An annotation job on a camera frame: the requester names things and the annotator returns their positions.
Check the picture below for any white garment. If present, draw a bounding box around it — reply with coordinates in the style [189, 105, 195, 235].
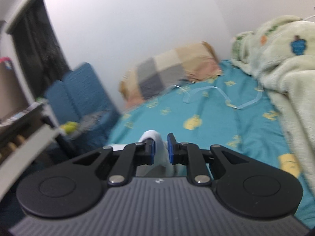
[108, 129, 178, 178]

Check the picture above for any grey cloth on chair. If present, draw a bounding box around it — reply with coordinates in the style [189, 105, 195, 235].
[78, 110, 109, 132]

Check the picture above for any teal patterned bed sheet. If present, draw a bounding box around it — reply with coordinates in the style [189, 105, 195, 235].
[108, 60, 314, 228]

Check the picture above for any checkered pillow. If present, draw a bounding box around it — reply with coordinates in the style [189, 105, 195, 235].
[119, 41, 222, 109]

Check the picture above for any blue covered sofa chair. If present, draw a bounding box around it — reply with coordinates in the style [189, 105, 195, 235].
[44, 62, 120, 153]

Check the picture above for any wooden desk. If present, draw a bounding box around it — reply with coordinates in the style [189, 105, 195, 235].
[1, 99, 60, 199]

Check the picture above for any dark window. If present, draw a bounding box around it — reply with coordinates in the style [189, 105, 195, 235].
[8, 0, 70, 98]

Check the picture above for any light green fleece blanket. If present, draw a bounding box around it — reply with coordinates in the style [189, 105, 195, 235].
[231, 16, 314, 190]

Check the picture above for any white charging cable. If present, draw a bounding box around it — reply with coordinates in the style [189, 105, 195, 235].
[167, 84, 265, 110]

